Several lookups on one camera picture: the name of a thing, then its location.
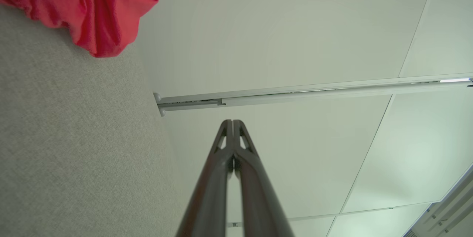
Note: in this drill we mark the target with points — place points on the red shirt with white sleeves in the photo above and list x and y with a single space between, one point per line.
99 19

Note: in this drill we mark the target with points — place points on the grey rounded partition foot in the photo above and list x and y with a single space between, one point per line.
157 97
162 112

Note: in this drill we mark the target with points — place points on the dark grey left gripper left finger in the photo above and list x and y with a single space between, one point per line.
210 200

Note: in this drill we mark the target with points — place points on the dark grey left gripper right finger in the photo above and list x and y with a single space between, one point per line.
258 207

